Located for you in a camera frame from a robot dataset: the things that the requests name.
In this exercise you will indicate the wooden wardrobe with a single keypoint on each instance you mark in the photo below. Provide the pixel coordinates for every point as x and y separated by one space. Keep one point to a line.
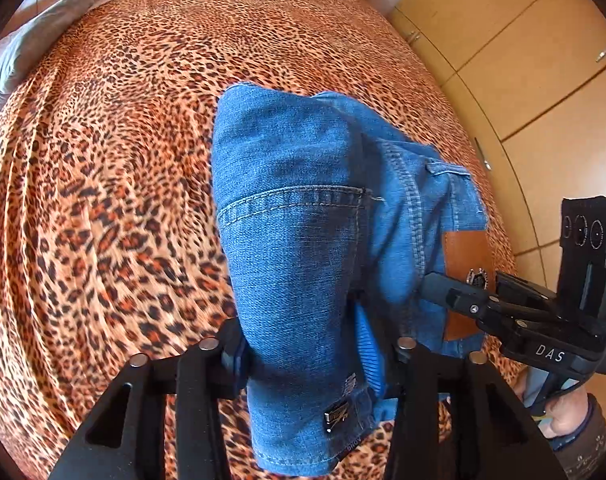
527 78

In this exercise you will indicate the blue denim jeans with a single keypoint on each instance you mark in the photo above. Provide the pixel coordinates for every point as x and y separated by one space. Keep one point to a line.
328 214

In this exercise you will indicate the person right hand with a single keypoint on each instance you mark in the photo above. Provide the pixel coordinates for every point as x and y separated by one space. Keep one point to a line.
565 414

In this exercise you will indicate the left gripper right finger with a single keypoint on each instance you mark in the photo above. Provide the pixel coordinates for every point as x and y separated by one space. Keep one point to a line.
398 367

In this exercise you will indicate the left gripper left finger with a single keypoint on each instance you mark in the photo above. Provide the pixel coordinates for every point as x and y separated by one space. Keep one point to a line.
214 369

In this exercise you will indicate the grey pillow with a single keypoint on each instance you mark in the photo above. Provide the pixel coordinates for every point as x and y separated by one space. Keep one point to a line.
21 50

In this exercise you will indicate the leopard print bedspread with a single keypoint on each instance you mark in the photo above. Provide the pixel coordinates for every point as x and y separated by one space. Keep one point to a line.
108 245

